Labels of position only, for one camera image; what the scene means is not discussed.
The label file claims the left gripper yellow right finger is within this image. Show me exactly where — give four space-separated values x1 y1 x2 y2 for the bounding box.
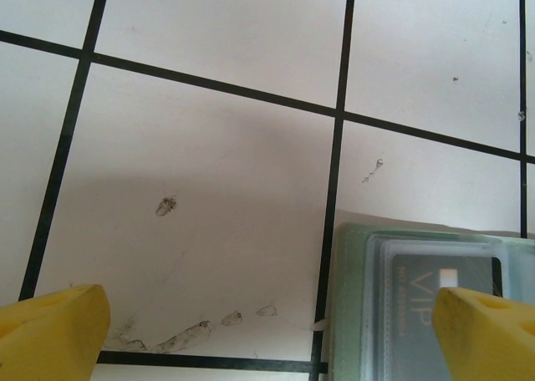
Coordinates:
432 287 535 381

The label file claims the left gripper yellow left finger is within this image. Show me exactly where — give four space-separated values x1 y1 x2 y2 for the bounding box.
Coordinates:
0 283 112 381

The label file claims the black credit card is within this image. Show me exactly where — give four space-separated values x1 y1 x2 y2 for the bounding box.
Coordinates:
390 253 503 381

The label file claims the green card holder wallet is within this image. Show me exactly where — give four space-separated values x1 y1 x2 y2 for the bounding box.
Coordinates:
332 221 535 381

